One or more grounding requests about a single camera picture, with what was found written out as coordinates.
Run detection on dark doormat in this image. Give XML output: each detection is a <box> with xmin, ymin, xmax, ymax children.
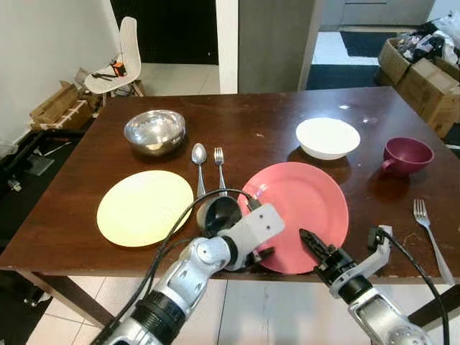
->
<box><xmin>339</xmin><ymin>30</ymin><xmax>400</xmax><ymax>58</ymax></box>

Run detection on steel bowl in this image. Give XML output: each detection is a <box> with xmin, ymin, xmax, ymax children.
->
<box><xmin>124</xmin><ymin>109</ymin><xmax>186</xmax><ymax>157</ymax></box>

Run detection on flat open cardboard box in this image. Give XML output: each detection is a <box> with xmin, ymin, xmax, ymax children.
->
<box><xmin>30</xmin><ymin>80</ymin><xmax>98</xmax><ymax>132</ymax></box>

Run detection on long metal fork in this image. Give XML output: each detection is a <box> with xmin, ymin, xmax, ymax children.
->
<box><xmin>413</xmin><ymin>199</ymin><xmax>455</xmax><ymax>285</ymax></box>

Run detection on metal spoon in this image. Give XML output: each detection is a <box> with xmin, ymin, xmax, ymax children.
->
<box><xmin>191</xmin><ymin>143</ymin><xmax>208</xmax><ymax>198</ymax></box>

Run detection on large brown cardboard box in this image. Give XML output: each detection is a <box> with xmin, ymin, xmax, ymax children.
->
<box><xmin>399</xmin><ymin>57</ymin><xmax>460</xmax><ymax>137</ymax></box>

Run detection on cardboard box full of clutter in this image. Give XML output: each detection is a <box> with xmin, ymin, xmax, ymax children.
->
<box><xmin>379</xmin><ymin>13</ymin><xmax>460</xmax><ymax>86</ymax></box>

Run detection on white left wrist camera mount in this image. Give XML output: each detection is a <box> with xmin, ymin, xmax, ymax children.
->
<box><xmin>236</xmin><ymin>203</ymin><xmax>286</xmax><ymax>254</ymax></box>

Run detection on small dark bowl tan rim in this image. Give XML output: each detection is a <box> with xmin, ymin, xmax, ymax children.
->
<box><xmin>196</xmin><ymin>194</ymin><xmax>243</xmax><ymax>236</ymax></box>

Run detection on pink plate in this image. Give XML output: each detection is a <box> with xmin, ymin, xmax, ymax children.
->
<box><xmin>244</xmin><ymin>162</ymin><xmax>350</xmax><ymax>275</ymax></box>

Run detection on short metal fork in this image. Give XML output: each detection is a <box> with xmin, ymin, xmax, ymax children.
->
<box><xmin>213</xmin><ymin>147</ymin><xmax>228</xmax><ymax>196</ymax></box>

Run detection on white bowl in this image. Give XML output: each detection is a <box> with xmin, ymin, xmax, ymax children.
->
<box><xmin>295</xmin><ymin>117</ymin><xmax>362</xmax><ymax>160</ymax></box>

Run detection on yellow plate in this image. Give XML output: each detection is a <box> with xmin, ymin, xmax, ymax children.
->
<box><xmin>96</xmin><ymin>170</ymin><xmax>195</xmax><ymax>248</ymax></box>

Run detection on maroon cup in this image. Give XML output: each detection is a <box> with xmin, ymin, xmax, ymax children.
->
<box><xmin>381</xmin><ymin>137</ymin><xmax>435</xmax><ymax>178</ymax></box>

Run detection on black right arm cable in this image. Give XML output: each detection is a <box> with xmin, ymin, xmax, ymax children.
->
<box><xmin>374</xmin><ymin>226</ymin><xmax>452</xmax><ymax>345</ymax></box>

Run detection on dark wooden dining table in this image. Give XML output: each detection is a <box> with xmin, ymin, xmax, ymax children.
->
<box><xmin>0</xmin><ymin>86</ymin><xmax>460</xmax><ymax>331</ymax></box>

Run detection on orange and black tool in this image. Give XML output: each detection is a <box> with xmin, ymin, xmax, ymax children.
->
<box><xmin>97</xmin><ymin>61</ymin><xmax>129</xmax><ymax>81</ymax></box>

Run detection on white plastic chair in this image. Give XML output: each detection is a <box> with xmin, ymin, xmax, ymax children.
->
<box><xmin>84</xmin><ymin>17</ymin><xmax>142</xmax><ymax>98</ymax></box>

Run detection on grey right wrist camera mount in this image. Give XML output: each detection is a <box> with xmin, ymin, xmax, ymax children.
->
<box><xmin>367</xmin><ymin>225</ymin><xmax>393</xmax><ymax>277</ymax></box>

